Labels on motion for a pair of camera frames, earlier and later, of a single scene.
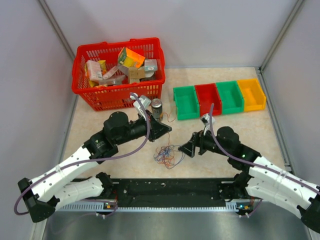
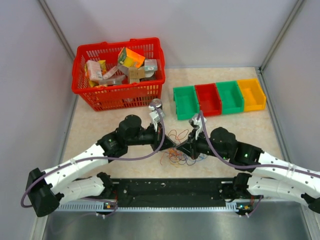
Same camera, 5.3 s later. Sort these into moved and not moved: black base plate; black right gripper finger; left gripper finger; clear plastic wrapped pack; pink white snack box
Moved: left gripper finger
Not moved: pink white snack box; black base plate; clear plastic wrapped pack; black right gripper finger
